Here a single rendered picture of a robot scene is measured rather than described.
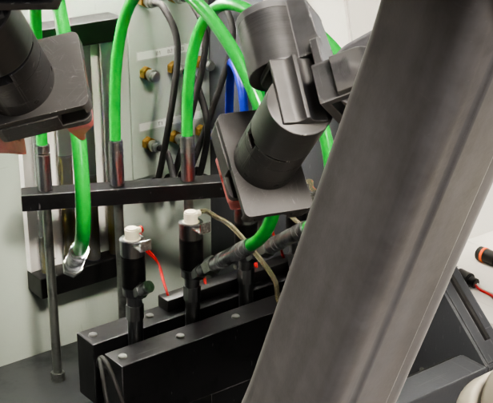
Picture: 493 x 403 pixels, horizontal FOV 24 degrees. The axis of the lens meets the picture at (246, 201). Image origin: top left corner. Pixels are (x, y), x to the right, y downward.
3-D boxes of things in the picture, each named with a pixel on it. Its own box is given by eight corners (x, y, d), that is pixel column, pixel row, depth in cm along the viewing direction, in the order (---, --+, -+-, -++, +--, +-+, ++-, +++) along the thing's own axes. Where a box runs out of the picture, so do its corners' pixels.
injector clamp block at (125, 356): (126, 481, 133) (122, 365, 128) (82, 442, 140) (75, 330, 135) (347, 388, 152) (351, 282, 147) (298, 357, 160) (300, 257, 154)
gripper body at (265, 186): (277, 116, 108) (301, 75, 101) (307, 215, 104) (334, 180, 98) (211, 124, 106) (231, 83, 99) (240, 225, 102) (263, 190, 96)
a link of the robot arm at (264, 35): (383, 77, 89) (414, 115, 96) (350, -50, 93) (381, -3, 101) (242, 129, 92) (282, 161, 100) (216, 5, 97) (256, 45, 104)
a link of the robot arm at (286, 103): (278, 130, 91) (345, 127, 93) (261, 55, 94) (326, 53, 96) (254, 169, 98) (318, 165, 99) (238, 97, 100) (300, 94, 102)
